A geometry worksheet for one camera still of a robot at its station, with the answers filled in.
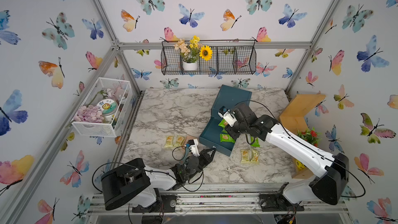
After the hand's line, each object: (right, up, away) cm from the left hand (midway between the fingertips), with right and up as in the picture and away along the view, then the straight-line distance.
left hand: (218, 149), depth 78 cm
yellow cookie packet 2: (-22, +1, +16) cm, 27 cm away
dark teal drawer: (-4, +4, +11) cm, 13 cm away
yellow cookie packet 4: (+16, -6, +9) cm, 19 cm away
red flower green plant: (+42, +8, -6) cm, 43 cm away
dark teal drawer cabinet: (+7, +27, +13) cm, 31 cm away
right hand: (+6, +13, 0) cm, 14 cm away
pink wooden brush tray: (-16, +2, +18) cm, 24 cm away
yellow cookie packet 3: (+21, -7, +9) cm, 24 cm away
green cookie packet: (+2, +13, -1) cm, 13 cm away
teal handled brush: (-15, +1, -4) cm, 16 cm away
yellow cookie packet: (-28, +1, +15) cm, 32 cm away
